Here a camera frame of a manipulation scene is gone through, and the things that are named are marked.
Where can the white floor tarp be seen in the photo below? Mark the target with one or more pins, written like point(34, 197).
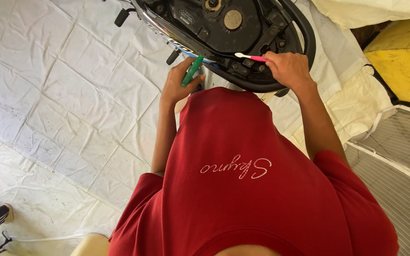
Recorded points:
point(66, 89)

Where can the round brass fuel cap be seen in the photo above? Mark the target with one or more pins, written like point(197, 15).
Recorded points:
point(232, 19)

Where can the person's red shirt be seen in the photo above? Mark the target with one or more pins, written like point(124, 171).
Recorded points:
point(240, 177)

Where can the cream fabric cover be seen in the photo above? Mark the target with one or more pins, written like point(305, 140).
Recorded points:
point(368, 10)

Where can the white framed metal grate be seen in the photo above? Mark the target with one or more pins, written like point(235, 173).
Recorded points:
point(400, 160)

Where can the pink and white toothbrush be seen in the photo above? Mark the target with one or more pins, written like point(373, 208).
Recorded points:
point(249, 57)

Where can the black motorcycle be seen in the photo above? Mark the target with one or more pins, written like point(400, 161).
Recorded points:
point(205, 32)

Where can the yellow painted block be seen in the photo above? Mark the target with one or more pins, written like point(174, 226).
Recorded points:
point(404, 60)

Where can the cream woven sack cloth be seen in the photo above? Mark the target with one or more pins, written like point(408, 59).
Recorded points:
point(347, 103)

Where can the person's right hand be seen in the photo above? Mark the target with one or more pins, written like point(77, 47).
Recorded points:
point(290, 71)

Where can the black rubber foot peg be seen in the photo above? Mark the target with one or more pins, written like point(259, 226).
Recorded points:
point(173, 57)
point(121, 17)

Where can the person's left hand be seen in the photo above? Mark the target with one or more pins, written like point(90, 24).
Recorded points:
point(176, 87)

